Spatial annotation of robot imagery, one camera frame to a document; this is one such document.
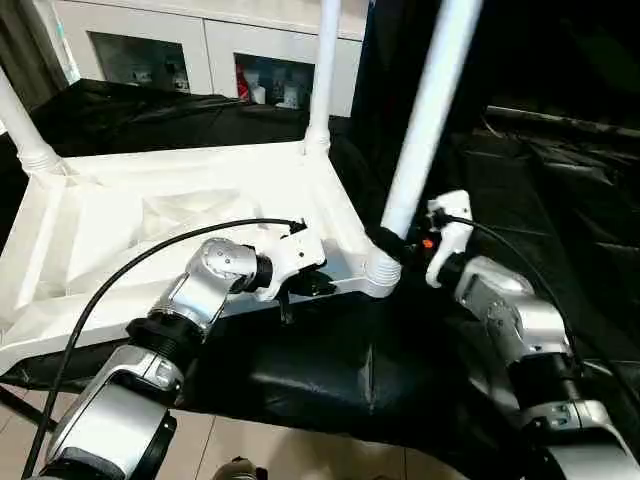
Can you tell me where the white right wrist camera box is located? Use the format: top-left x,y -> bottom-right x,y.
424,189 -> 475,290

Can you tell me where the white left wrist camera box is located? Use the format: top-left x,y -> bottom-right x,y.
253,227 -> 329,303

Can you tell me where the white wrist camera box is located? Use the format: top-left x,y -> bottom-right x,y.
253,227 -> 329,303
424,189 -> 475,290

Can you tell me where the black low bench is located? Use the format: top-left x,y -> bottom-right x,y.
483,103 -> 640,141

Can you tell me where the grey curtain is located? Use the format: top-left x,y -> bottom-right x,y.
0,0 -> 79,113

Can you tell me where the white glass-door cabinet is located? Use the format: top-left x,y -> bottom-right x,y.
50,0 -> 368,121

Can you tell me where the black plastic mat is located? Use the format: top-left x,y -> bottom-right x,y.
0,78 -> 640,480

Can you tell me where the white plastic table top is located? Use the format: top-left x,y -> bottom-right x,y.
0,140 -> 406,377

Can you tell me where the black stand pole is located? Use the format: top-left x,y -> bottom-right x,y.
0,385 -> 59,433

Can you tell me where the white plastic table leg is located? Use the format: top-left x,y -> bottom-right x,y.
0,65 -> 64,174
363,0 -> 485,300
302,0 -> 344,157

